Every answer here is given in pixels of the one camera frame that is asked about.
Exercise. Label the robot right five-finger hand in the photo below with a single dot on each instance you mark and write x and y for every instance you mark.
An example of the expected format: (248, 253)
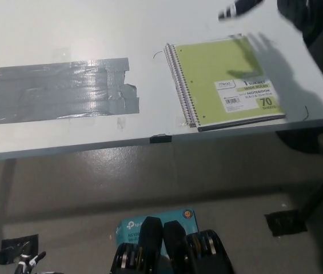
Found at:
(235, 8)

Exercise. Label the robot left five-finger hand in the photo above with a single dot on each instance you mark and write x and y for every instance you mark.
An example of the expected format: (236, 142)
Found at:
(25, 265)

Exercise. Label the green spiral notebook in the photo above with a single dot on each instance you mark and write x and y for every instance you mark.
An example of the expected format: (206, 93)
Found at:
(212, 71)

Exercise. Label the robot body black blocks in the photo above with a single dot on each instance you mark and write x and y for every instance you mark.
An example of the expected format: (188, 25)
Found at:
(175, 251)

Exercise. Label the purple spiral notebook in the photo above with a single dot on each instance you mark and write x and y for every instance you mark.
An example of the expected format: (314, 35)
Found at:
(181, 98)

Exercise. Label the clear tape scrap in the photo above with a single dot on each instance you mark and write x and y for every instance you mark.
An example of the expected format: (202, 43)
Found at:
(120, 122)
(183, 123)

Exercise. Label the teal router box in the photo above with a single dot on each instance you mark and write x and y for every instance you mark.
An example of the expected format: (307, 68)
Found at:
(188, 221)

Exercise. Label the grey duct tape patch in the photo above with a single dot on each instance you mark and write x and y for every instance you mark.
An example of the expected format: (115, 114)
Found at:
(61, 91)

